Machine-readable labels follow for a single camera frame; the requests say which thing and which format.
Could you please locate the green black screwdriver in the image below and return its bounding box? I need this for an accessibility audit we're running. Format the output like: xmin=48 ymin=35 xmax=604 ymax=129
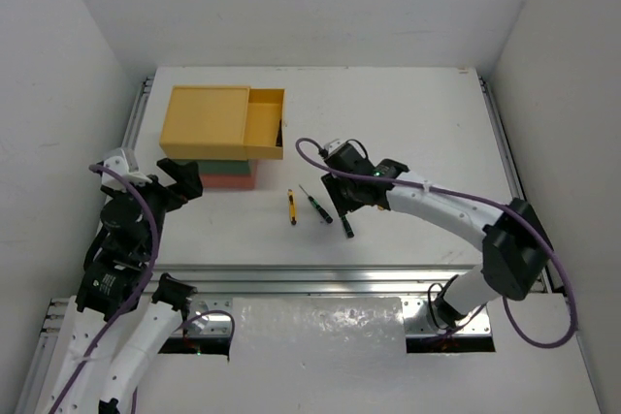
xmin=340 ymin=215 xmax=354 ymax=239
xmin=299 ymin=184 xmax=333 ymax=224

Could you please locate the yellow utility knife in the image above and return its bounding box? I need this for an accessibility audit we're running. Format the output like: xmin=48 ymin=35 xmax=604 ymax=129
xmin=287 ymin=189 xmax=297 ymax=226

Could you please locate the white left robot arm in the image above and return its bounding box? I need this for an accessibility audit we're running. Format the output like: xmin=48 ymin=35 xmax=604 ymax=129
xmin=36 ymin=148 xmax=203 ymax=413

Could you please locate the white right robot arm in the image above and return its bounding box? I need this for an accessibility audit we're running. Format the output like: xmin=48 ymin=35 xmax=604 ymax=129
xmin=319 ymin=140 xmax=547 ymax=332

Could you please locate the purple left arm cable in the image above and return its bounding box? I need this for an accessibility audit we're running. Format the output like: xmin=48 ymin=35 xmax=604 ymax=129
xmin=46 ymin=164 xmax=236 ymax=414

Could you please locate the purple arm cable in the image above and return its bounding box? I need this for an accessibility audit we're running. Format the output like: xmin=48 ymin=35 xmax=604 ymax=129
xmin=295 ymin=138 xmax=581 ymax=348
xmin=46 ymin=164 xmax=236 ymax=414

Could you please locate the aluminium table edge rail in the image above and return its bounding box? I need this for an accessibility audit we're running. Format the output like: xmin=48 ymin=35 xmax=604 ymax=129
xmin=80 ymin=75 xmax=156 ymax=284

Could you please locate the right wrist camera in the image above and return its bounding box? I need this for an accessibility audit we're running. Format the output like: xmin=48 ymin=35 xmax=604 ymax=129
xmin=319 ymin=139 xmax=352 ymax=161

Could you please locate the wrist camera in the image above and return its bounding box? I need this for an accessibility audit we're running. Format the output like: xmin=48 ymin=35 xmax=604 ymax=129
xmin=319 ymin=139 xmax=352 ymax=161
xmin=102 ymin=147 xmax=151 ymax=186

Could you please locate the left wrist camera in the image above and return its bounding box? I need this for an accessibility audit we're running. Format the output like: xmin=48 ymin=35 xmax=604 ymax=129
xmin=102 ymin=147 xmax=151 ymax=186

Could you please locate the aluminium front rail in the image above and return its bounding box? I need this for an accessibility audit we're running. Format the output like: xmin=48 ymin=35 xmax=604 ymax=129
xmin=145 ymin=265 xmax=470 ymax=296

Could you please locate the right aluminium table rail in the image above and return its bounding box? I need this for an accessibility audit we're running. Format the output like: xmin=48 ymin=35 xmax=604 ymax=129
xmin=477 ymin=75 xmax=557 ymax=289

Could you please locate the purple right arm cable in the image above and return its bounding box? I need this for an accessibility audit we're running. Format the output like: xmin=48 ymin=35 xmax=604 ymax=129
xmin=295 ymin=138 xmax=581 ymax=348

